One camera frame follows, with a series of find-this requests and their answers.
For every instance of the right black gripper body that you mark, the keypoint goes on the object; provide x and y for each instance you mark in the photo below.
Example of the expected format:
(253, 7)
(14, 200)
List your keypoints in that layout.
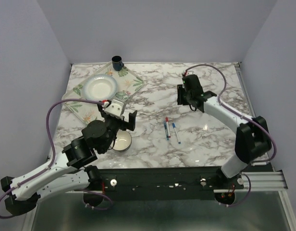
(188, 97)

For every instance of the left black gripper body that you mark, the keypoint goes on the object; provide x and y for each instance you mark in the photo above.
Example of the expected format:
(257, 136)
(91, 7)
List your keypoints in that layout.
(113, 126)

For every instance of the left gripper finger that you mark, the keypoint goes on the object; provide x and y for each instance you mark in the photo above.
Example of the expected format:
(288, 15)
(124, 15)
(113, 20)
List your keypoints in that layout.
(132, 121)
(101, 112)

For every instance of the white marker red tip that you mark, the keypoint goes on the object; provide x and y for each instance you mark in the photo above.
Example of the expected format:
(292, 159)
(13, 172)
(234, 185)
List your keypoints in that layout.
(167, 127)

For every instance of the white marker blue tip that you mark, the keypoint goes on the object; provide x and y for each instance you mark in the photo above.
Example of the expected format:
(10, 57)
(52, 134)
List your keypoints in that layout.
(176, 132)

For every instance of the blue gel pen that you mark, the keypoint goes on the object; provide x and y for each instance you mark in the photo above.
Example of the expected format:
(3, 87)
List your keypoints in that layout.
(166, 131)

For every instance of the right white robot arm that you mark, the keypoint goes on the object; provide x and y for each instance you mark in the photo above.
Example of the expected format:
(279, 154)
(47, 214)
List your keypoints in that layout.
(251, 134)

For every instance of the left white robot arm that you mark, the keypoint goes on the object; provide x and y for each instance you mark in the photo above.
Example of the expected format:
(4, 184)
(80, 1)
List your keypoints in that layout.
(70, 169)

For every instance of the white blue-rimmed plate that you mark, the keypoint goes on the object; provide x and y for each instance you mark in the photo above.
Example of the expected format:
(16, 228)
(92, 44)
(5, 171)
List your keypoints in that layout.
(99, 87)

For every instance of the white dark-rimmed bowl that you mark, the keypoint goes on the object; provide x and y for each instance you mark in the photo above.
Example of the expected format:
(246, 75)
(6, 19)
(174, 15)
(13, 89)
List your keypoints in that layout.
(123, 141)

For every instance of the dark blue mug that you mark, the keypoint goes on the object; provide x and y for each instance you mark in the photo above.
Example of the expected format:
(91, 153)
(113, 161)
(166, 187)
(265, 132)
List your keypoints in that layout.
(117, 63)

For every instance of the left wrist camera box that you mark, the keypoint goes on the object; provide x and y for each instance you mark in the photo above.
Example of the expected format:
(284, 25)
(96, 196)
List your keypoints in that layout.
(115, 108)

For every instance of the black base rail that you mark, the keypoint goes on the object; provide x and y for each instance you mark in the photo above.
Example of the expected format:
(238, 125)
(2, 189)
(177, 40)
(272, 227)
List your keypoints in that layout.
(172, 183)

